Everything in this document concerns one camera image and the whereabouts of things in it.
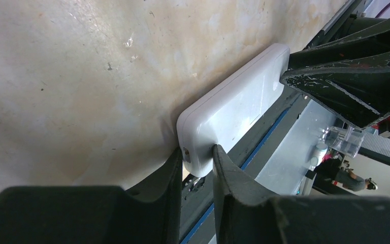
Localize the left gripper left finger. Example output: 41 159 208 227
0 148 182 243

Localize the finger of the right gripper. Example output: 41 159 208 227
288 18 390 69
280 48 390 129

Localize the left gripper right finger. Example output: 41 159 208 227
212 144 390 243

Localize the white remote control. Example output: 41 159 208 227
176 43 290 177

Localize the clear plastic cup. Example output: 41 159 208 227
322 127 364 158

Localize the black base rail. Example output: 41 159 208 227
179 87 310 243

